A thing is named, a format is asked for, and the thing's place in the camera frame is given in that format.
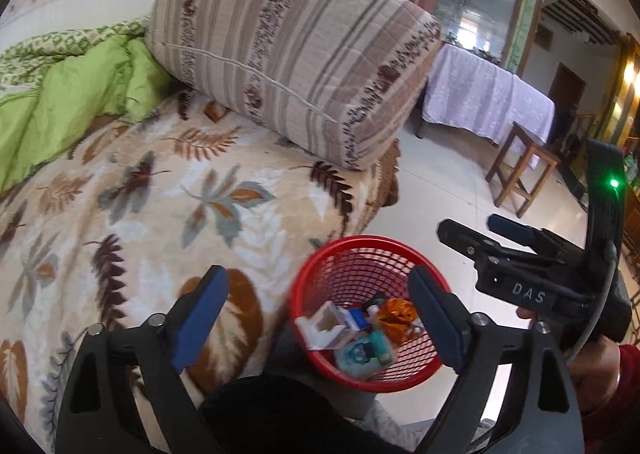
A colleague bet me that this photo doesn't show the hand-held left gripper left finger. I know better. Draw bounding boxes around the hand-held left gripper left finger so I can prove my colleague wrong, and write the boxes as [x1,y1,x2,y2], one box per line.
[55,265,231,454]

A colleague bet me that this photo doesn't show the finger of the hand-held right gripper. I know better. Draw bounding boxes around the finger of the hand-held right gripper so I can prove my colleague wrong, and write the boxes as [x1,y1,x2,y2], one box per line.
[437,218,502,265]
[487,213,567,255]

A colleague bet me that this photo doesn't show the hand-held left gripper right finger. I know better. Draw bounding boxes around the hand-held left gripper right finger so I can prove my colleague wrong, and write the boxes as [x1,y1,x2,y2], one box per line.
[407,266,585,454]

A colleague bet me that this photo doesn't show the orange wrapper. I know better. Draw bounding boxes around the orange wrapper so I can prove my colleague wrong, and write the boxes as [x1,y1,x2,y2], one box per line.
[375,298,419,347]

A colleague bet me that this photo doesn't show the teal cardboard box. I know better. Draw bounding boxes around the teal cardboard box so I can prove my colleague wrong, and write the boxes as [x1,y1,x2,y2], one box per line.
[334,328,397,377]

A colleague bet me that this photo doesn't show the red plastic mesh basket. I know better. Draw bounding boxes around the red plastic mesh basket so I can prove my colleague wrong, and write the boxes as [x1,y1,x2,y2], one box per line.
[290,235,454,395]

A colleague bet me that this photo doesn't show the long white medicine box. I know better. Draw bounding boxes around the long white medicine box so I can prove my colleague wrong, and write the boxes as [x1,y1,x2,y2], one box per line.
[295,301,361,353]

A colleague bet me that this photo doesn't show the person's red-sleeved right forearm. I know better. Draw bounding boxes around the person's red-sleeved right forearm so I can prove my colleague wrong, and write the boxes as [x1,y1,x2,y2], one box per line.
[580,344,640,454]

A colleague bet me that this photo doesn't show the person's right hand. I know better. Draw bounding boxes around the person's right hand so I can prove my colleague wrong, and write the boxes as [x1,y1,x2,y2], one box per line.
[516,306,622,415]

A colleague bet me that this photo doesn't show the wooden stool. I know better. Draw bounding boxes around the wooden stool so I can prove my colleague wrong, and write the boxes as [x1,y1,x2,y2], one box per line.
[485,121,560,219]

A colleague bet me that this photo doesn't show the person's dark trousers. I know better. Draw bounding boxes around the person's dark trousers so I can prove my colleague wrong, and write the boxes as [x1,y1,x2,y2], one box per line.
[200,373,383,454]

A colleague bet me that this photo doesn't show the leaf-print plush blanket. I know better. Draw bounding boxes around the leaf-print plush blanket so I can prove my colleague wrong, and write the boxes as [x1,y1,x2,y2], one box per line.
[0,88,403,452]

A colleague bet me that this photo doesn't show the table with lace tablecloth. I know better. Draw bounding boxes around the table with lace tablecloth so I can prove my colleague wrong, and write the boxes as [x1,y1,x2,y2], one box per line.
[419,42,557,151]

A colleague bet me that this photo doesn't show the brown wooden door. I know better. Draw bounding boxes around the brown wooden door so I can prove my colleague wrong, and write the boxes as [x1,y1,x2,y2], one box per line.
[552,62,587,117]

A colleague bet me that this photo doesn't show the lit wooden cabinet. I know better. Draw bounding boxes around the lit wooden cabinet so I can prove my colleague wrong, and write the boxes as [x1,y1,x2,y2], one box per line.
[597,34,640,157]

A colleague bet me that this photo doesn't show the striped floral cushion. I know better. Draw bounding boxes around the striped floral cushion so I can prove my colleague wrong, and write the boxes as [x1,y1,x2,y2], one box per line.
[145,0,444,173]

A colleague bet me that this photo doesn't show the green quilt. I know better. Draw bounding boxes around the green quilt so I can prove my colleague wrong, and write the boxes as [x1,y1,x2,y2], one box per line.
[0,18,174,195]

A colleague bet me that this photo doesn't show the grey cable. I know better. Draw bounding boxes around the grey cable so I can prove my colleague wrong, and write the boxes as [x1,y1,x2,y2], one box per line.
[565,239,621,362]

